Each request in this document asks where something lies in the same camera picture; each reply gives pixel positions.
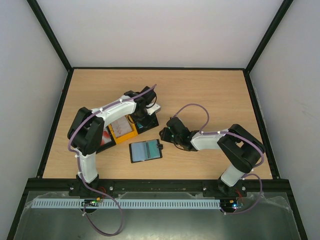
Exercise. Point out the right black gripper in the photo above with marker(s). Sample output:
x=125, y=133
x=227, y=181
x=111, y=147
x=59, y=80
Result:
x=165, y=134

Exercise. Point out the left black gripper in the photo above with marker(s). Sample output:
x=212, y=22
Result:
x=136, y=118

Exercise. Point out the black card holder wallet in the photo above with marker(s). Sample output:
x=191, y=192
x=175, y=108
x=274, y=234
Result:
x=138, y=153

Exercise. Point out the teal credit card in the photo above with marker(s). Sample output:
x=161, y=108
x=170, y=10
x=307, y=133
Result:
x=152, y=150

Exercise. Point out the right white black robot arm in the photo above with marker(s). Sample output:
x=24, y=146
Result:
x=242, y=149

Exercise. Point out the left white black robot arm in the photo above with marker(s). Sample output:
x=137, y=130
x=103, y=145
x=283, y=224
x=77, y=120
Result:
x=86, y=131

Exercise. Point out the black bin with teal cards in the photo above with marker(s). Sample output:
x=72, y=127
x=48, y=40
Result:
x=153, y=123

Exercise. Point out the teal cards stack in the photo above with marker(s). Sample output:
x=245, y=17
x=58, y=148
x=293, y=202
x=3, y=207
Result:
x=139, y=126

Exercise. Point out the yellow bin with white cards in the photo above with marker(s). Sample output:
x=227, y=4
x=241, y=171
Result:
x=125, y=137

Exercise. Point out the red white cards stack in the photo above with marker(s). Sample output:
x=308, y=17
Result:
x=106, y=138

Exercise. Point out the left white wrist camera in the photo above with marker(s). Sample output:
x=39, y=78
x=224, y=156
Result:
x=152, y=108

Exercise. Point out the light blue slotted cable duct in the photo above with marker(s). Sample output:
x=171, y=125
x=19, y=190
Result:
x=64, y=203

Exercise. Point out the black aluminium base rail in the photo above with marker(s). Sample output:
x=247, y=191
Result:
x=115, y=187

